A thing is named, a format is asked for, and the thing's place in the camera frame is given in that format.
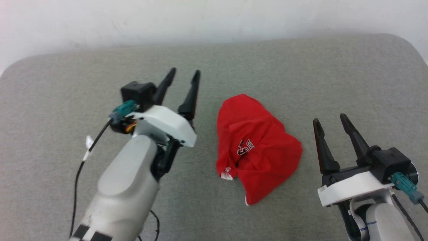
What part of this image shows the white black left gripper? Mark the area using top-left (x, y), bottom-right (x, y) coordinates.
top-left (129, 68), bottom-right (201, 148)

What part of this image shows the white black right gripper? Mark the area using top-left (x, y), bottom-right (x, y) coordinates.
top-left (313, 113), bottom-right (396, 207)

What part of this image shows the red garment with white trim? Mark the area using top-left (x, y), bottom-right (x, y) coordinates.
top-left (216, 94), bottom-right (303, 206)

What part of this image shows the black cable with teal plug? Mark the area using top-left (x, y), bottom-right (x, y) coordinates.
top-left (391, 172), bottom-right (428, 241)
top-left (70, 100), bottom-right (160, 241)

